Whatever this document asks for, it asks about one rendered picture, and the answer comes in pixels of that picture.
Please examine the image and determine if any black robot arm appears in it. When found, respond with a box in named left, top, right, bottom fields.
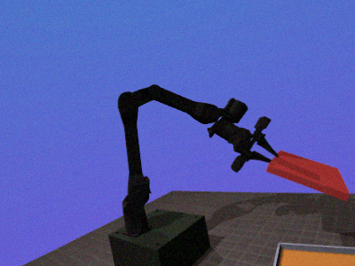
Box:
left=117, top=84, right=253, bottom=238

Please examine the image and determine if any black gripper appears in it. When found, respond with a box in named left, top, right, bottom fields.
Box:
left=226, top=116, right=279, bottom=173

